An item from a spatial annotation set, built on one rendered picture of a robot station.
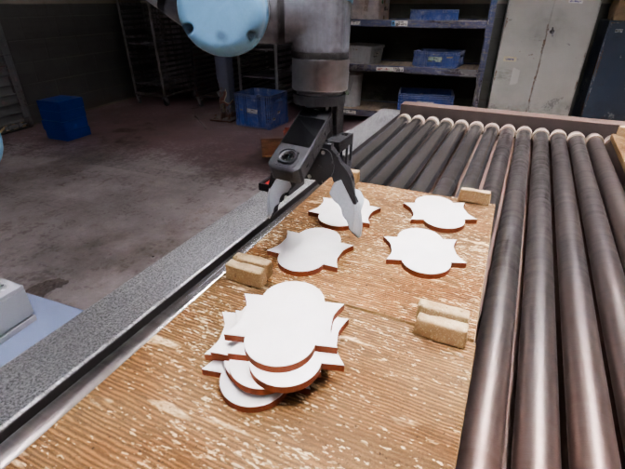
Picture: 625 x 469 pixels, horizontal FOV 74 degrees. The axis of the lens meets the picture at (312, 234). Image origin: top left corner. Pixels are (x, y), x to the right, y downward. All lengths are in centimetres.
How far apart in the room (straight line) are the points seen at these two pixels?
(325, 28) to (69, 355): 49
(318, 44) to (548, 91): 469
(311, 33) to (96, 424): 48
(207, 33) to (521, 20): 475
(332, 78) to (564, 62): 465
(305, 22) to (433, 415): 45
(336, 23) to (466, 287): 38
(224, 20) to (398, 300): 38
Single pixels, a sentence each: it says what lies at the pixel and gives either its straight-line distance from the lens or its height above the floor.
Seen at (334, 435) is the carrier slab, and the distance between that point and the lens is 42.
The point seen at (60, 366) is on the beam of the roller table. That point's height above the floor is 92.
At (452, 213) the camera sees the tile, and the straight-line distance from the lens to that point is 80.
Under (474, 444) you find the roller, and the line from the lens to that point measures 46.
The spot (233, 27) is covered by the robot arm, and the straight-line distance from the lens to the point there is 41.
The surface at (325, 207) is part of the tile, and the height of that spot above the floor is 95.
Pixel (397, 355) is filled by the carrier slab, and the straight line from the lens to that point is 49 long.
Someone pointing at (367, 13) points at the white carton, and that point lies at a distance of 521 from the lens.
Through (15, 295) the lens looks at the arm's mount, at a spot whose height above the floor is 93.
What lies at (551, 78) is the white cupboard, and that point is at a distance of 515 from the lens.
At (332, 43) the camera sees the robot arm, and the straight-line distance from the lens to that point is 55.
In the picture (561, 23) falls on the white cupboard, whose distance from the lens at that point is 510.
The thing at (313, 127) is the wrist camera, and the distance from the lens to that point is 56.
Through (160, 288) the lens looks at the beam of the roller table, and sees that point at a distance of 66.
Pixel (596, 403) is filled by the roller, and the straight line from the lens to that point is 55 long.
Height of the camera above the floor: 128
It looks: 29 degrees down
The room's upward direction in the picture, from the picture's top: straight up
